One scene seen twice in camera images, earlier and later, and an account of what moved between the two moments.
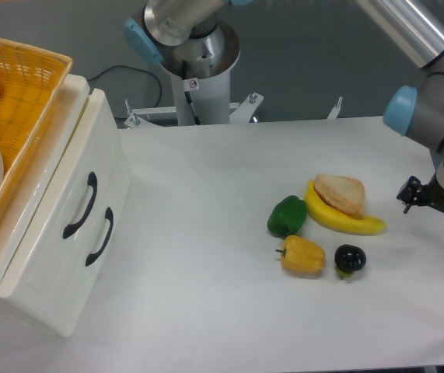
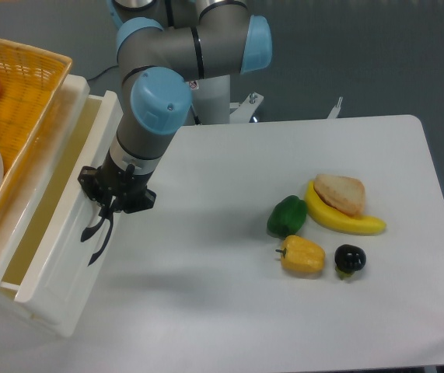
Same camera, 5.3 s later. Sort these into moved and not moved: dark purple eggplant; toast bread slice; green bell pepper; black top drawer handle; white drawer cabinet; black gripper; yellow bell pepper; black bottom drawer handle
Moved: black gripper; black top drawer handle
Not moved: black bottom drawer handle; yellow bell pepper; green bell pepper; toast bread slice; dark purple eggplant; white drawer cabinet
